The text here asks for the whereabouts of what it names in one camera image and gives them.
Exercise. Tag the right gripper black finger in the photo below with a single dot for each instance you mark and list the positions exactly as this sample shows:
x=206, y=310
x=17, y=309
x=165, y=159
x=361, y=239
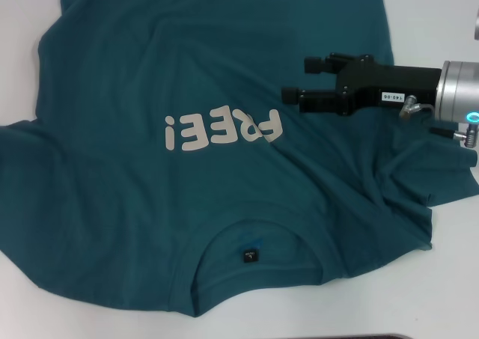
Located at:
x=325, y=63
x=318, y=100

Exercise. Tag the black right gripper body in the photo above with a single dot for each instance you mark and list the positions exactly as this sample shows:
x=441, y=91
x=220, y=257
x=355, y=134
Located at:
x=389, y=82

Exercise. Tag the teal T-shirt with FREE print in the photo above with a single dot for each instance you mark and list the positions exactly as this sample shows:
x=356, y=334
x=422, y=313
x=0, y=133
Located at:
x=187, y=54

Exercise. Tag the dark device edge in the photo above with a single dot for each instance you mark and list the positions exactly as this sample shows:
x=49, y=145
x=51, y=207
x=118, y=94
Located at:
x=374, y=337

